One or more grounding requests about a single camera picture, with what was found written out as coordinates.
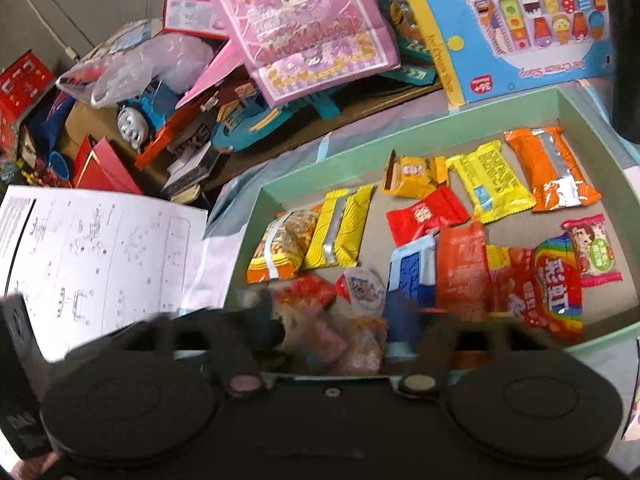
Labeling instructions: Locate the red folded paper box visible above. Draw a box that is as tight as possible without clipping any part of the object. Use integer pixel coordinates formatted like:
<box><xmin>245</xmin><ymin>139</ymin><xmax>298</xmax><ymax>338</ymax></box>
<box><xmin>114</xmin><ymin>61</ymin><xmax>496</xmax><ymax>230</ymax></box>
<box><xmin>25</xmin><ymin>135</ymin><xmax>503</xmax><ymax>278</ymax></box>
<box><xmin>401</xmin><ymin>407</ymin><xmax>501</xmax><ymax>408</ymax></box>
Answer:
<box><xmin>74</xmin><ymin>136</ymin><xmax>144</xmax><ymax>195</ymax></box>

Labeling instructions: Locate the small orange-yellow snack packet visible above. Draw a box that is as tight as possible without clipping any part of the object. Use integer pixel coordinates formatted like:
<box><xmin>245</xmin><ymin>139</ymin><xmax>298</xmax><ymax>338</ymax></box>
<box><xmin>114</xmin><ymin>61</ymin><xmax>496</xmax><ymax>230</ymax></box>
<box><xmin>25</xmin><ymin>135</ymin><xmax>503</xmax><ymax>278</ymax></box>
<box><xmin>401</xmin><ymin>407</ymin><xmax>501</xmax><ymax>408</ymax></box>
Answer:
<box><xmin>381</xmin><ymin>149</ymin><xmax>449</xmax><ymax>200</ymax></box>

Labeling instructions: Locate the pink white printed box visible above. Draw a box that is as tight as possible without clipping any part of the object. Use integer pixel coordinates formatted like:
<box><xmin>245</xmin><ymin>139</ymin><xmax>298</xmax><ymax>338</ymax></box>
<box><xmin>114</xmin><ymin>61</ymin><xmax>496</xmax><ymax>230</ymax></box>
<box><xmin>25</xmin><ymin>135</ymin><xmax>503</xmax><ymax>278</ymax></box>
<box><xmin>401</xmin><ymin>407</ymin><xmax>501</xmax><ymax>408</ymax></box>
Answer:
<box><xmin>161</xmin><ymin>0</ymin><xmax>230</xmax><ymax>40</ymax></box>

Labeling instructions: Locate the round white jelly cup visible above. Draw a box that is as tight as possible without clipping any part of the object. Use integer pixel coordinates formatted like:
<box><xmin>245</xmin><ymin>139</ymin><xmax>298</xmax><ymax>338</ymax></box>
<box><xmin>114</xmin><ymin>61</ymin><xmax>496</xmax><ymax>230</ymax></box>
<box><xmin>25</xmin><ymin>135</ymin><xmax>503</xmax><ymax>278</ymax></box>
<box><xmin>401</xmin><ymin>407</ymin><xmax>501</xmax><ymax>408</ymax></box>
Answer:
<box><xmin>341</xmin><ymin>265</ymin><xmax>387</xmax><ymax>317</ymax></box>

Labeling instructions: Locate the orange striped snack packet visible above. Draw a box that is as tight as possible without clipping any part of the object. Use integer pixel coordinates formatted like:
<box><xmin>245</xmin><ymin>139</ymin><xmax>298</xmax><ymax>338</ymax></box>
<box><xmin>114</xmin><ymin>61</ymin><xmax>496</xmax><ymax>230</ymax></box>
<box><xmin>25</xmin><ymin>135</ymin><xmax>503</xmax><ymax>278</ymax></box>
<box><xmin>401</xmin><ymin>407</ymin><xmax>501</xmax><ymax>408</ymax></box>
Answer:
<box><xmin>246</xmin><ymin>209</ymin><xmax>322</xmax><ymax>282</ymax></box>

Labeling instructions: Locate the yellow printed snack packet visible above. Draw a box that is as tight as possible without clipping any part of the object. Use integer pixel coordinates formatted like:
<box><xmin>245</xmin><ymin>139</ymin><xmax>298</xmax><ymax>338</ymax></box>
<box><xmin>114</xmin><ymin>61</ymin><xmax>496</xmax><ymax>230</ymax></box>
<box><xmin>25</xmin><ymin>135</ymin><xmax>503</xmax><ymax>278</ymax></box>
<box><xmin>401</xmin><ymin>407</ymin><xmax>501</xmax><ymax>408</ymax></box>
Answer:
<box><xmin>446</xmin><ymin>140</ymin><xmax>537</xmax><ymax>225</ymax></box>

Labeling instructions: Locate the clear plastic bag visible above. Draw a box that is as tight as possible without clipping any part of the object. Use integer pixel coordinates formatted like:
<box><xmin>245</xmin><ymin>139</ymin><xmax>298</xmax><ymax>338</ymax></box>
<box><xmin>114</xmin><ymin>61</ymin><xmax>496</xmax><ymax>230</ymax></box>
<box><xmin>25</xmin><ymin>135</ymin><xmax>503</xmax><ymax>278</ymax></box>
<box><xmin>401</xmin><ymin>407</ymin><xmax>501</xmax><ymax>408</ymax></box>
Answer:
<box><xmin>56</xmin><ymin>34</ymin><xmax>217</xmax><ymax>109</ymax></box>

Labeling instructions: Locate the black printed box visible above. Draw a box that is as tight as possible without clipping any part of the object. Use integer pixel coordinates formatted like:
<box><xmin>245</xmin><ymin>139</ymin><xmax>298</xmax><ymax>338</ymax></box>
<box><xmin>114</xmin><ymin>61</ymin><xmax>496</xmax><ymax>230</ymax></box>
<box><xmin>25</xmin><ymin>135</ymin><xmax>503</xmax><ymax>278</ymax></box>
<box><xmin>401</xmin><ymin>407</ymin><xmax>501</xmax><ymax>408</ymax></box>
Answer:
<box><xmin>167</xmin><ymin>127</ymin><xmax>219</xmax><ymax>171</ymax></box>

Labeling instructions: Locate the small red snack packet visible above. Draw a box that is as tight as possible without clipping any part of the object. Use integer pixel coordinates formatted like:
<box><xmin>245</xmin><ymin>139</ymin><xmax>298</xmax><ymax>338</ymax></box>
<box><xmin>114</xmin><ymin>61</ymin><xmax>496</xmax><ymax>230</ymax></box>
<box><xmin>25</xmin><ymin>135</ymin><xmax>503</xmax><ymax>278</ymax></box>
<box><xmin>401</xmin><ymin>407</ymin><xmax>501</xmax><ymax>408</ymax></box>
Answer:
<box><xmin>385</xmin><ymin>185</ymin><xmax>472</xmax><ymax>248</ymax></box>

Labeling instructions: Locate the pink green candy packet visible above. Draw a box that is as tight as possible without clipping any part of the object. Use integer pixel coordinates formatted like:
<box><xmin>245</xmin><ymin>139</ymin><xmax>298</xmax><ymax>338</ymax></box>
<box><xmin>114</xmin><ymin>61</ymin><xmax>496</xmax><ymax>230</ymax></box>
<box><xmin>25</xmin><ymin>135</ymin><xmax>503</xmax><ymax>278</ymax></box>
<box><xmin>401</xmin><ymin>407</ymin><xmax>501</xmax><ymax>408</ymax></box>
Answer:
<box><xmin>561</xmin><ymin>214</ymin><xmax>624</xmax><ymax>287</ymax></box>

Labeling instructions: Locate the white printed paper sheet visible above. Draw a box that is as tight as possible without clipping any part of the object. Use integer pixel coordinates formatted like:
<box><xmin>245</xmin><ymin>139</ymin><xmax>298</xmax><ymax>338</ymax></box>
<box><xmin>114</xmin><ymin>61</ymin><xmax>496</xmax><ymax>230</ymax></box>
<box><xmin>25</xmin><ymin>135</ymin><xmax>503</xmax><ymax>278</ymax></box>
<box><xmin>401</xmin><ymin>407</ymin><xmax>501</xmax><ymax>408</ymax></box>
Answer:
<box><xmin>0</xmin><ymin>184</ymin><xmax>209</xmax><ymax>362</ymax></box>

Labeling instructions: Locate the red toy building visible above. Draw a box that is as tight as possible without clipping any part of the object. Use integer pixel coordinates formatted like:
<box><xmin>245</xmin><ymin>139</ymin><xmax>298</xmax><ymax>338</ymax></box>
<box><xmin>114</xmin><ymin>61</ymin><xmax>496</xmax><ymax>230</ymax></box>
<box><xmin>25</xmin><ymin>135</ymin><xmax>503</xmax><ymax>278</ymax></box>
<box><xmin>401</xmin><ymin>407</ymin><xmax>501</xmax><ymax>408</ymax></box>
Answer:
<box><xmin>0</xmin><ymin>50</ymin><xmax>57</xmax><ymax>157</ymax></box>

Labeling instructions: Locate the orange-red snack packet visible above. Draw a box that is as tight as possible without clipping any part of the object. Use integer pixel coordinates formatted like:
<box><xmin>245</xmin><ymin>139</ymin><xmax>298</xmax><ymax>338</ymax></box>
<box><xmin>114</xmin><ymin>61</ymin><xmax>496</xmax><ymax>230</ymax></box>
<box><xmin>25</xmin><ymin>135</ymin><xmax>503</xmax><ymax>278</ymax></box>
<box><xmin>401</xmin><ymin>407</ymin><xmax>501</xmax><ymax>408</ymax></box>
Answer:
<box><xmin>434</xmin><ymin>221</ymin><xmax>492</xmax><ymax>322</ymax></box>

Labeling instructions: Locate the red rainbow candy bag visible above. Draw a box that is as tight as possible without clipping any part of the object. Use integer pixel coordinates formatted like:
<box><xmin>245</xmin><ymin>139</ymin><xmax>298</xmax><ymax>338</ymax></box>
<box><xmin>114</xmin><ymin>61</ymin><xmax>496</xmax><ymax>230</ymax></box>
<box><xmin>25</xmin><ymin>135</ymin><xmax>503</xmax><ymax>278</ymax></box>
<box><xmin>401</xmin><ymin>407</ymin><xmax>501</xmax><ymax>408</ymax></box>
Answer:
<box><xmin>486</xmin><ymin>234</ymin><xmax>585</xmax><ymax>345</ymax></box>

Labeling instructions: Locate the clear packet of orange snacks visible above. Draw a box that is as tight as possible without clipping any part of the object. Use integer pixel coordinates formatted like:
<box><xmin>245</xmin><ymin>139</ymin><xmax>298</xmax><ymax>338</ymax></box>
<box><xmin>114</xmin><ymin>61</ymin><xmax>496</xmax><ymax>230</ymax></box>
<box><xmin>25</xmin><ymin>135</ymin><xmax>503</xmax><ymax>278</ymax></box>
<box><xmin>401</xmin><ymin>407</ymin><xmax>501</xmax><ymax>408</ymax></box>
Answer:
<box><xmin>344</xmin><ymin>316</ymin><xmax>389</xmax><ymax>373</ymax></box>

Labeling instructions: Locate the black pole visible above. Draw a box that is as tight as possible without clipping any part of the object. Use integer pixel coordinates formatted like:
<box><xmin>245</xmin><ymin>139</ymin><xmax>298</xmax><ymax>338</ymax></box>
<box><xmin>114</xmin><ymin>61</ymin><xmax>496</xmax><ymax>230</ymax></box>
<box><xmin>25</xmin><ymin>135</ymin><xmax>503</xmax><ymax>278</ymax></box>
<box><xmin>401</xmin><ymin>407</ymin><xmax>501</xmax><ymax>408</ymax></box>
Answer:
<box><xmin>599</xmin><ymin>0</ymin><xmax>640</xmax><ymax>144</ymax></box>

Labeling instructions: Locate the yellow silver-striped snack packet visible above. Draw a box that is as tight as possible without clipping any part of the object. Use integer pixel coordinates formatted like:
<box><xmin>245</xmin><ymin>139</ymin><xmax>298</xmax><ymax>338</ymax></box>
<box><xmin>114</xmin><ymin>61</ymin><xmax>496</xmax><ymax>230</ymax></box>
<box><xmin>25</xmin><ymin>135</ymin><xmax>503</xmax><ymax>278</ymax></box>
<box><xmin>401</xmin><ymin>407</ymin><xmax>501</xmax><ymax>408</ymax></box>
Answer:
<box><xmin>301</xmin><ymin>184</ymin><xmax>377</xmax><ymax>270</ymax></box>

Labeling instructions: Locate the brown cardboard box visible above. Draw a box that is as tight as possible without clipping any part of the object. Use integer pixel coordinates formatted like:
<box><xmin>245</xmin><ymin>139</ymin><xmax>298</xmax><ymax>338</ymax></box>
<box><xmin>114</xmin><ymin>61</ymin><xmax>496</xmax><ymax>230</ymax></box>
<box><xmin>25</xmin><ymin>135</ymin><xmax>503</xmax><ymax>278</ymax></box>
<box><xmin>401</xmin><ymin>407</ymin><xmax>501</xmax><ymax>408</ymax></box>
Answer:
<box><xmin>64</xmin><ymin>102</ymin><xmax>147</xmax><ymax>162</ymax></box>

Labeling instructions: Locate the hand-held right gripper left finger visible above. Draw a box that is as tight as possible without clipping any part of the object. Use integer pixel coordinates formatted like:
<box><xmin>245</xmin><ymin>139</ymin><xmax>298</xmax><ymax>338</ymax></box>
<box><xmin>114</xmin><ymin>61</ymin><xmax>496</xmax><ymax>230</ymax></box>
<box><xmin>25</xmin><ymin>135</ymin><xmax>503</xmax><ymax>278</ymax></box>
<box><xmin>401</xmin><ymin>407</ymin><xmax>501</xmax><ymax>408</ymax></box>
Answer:
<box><xmin>65</xmin><ymin>290</ymin><xmax>283</xmax><ymax>397</ymax></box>

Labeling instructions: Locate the orange silver-striped snack packet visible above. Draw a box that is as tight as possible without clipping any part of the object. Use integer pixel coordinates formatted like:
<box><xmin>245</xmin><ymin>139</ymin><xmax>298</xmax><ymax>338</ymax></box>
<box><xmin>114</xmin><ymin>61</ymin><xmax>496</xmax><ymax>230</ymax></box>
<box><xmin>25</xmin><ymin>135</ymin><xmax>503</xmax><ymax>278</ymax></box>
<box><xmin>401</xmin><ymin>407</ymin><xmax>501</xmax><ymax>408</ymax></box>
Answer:
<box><xmin>504</xmin><ymin>126</ymin><xmax>602</xmax><ymax>212</ymax></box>

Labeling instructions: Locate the mint green cardboard box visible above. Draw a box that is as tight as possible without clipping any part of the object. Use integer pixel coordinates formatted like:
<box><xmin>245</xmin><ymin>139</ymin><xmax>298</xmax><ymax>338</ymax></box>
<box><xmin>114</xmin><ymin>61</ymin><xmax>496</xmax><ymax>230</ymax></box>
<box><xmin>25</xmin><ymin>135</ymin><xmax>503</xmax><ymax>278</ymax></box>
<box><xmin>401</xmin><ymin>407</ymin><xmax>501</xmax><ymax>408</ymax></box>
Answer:
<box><xmin>222</xmin><ymin>85</ymin><xmax>640</xmax><ymax>376</ymax></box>

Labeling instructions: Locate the blue white snack packet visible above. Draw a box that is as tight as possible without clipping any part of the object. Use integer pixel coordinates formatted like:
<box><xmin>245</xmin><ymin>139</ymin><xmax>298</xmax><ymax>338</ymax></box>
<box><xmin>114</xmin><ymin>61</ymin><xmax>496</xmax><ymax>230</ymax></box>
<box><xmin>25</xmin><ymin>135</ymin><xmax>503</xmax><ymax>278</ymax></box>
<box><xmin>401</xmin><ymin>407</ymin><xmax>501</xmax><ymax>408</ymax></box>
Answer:
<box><xmin>386</xmin><ymin>236</ymin><xmax>437</xmax><ymax>316</ymax></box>

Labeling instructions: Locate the small blue cup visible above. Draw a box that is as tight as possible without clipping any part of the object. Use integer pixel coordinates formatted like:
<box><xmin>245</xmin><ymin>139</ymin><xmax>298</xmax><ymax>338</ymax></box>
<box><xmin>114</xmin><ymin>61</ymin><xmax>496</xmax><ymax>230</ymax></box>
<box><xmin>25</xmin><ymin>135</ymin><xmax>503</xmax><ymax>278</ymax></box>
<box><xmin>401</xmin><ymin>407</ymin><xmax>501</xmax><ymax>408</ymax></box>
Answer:
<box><xmin>46</xmin><ymin>151</ymin><xmax>74</xmax><ymax>182</ymax></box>

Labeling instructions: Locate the pink cartoon printed bag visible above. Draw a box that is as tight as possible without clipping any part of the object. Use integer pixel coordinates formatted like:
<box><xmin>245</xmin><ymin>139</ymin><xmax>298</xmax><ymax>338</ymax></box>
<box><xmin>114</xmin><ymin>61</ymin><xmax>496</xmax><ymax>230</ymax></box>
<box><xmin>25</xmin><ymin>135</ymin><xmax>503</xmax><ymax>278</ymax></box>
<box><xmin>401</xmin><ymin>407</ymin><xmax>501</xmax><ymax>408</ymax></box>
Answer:
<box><xmin>194</xmin><ymin>0</ymin><xmax>402</xmax><ymax>107</ymax></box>

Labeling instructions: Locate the blue toy train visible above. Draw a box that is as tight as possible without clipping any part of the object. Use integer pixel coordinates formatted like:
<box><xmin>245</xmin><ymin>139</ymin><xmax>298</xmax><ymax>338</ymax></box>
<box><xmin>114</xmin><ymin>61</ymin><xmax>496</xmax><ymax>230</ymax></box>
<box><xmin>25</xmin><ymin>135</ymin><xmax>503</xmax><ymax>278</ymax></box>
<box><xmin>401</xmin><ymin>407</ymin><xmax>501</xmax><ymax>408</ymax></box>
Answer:
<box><xmin>116</xmin><ymin>79</ymin><xmax>178</xmax><ymax>152</ymax></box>

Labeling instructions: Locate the small pink snack packet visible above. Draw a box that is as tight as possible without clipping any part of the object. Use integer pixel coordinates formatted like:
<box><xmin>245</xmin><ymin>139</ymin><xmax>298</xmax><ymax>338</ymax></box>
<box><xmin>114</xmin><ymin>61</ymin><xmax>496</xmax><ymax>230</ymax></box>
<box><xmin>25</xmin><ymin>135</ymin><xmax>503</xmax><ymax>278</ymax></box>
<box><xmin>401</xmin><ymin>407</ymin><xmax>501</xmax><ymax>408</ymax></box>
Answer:
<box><xmin>299</xmin><ymin>317</ymin><xmax>347</xmax><ymax>367</ymax></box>

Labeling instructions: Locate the blue toy box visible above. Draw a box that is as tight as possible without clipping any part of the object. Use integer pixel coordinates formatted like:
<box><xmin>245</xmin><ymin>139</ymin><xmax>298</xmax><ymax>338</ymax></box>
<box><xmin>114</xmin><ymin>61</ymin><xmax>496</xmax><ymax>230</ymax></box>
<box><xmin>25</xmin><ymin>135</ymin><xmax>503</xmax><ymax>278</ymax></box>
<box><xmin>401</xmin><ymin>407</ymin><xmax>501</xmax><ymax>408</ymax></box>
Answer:
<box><xmin>406</xmin><ymin>0</ymin><xmax>617</xmax><ymax>108</ymax></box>

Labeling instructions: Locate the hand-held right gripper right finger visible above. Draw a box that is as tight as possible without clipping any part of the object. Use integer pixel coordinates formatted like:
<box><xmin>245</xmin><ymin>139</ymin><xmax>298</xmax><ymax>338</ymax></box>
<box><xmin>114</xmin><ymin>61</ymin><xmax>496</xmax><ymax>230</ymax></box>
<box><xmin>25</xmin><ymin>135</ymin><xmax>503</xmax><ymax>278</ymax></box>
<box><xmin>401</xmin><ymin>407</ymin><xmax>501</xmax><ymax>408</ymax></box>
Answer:
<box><xmin>385</xmin><ymin>292</ymin><xmax>571</xmax><ymax>397</ymax></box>

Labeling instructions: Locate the clear packet of red snacks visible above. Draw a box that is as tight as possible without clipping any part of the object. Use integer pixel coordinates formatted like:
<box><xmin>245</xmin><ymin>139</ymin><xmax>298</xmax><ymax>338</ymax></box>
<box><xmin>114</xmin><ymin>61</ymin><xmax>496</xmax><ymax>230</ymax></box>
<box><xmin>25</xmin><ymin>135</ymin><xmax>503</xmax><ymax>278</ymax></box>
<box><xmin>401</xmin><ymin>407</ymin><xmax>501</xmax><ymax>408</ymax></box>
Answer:
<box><xmin>274</xmin><ymin>274</ymin><xmax>337</xmax><ymax>313</ymax></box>

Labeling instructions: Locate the teal toy track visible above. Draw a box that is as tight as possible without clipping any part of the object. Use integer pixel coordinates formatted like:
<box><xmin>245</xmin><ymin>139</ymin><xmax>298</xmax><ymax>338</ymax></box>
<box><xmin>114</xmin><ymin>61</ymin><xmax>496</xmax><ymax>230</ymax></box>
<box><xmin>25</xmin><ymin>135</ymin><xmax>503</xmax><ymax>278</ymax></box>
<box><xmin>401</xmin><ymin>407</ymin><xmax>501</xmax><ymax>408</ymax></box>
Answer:
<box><xmin>209</xmin><ymin>91</ymin><xmax>343</xmax><ymax>155</ymax></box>

